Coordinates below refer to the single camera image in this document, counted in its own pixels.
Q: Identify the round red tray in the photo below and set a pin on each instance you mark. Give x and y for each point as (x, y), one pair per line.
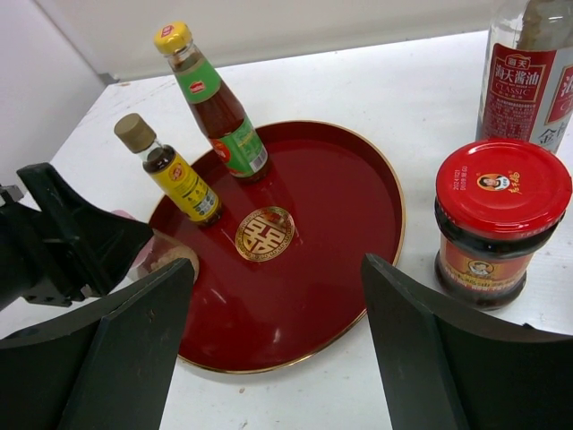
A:
(279, 276)

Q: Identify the tall soy sauce bottle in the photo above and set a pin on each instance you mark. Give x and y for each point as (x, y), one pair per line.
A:
(527, 77)

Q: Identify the red lid chili jar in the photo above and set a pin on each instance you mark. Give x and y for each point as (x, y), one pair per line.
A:
(497, 203)

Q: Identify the yellow cap chili sauce bottle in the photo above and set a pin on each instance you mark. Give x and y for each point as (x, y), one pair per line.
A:
(217, 111)

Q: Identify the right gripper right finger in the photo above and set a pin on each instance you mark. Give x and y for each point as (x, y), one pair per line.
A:
(445, 365)

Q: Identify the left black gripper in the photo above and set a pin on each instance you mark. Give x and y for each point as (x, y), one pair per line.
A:
(78, 244)

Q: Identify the small yellow label oil bottle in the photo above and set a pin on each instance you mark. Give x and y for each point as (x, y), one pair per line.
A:
(170, 171)

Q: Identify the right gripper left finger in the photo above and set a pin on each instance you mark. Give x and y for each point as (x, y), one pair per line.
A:
(104, 365)

